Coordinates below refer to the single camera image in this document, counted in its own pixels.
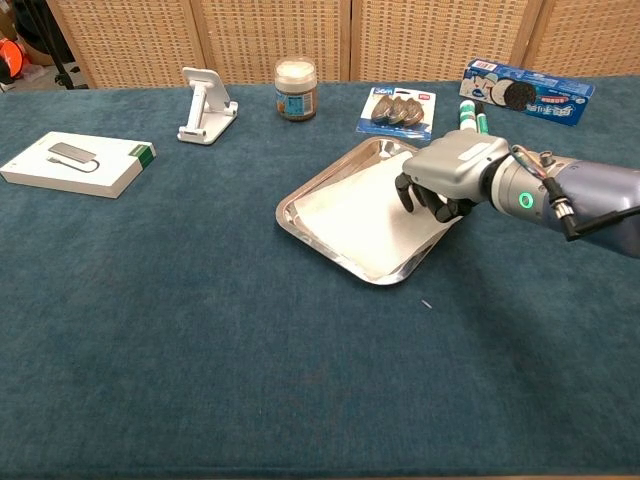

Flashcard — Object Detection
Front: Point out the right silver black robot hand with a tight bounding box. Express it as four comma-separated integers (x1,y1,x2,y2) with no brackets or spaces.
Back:
394,130,511,224

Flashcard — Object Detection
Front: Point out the white wet wipe sheet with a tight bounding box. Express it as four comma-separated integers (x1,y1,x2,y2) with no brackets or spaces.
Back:
292,151,464,269

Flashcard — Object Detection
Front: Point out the blue cookie box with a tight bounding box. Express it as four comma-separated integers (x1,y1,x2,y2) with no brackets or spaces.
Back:
458,58,596,128

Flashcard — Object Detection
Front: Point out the stainless steel tray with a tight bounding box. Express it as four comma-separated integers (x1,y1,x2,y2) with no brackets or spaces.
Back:
274,138,465,287

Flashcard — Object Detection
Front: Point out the white usb hub box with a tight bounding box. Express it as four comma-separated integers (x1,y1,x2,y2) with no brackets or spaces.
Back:
0,131,157,200

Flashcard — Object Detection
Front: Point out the white green glue stick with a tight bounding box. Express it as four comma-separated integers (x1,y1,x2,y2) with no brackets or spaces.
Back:
458,99,477,134

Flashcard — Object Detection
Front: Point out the clear jar with white lid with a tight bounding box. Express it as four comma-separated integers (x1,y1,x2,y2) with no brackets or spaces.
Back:
273,57,318,122

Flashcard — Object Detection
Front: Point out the wooden woven folding screen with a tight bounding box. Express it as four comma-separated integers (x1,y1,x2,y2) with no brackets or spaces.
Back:
44,0,640,90

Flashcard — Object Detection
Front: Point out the white folding phone stand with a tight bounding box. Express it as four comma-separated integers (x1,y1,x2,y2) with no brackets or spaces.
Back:
176,66,240,146

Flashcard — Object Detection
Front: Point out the blue carpet table mat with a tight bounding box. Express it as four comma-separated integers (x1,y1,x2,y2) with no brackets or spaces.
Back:
0,74,640,477

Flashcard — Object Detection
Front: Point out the black tripod stand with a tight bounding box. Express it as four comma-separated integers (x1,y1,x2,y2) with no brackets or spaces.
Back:
27,0,90,91

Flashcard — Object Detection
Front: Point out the orange black object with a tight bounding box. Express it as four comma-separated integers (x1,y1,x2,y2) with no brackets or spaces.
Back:
0,38,27,87

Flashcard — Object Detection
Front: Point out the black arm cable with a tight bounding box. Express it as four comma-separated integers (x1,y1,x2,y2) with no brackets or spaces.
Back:
542,175,640,242

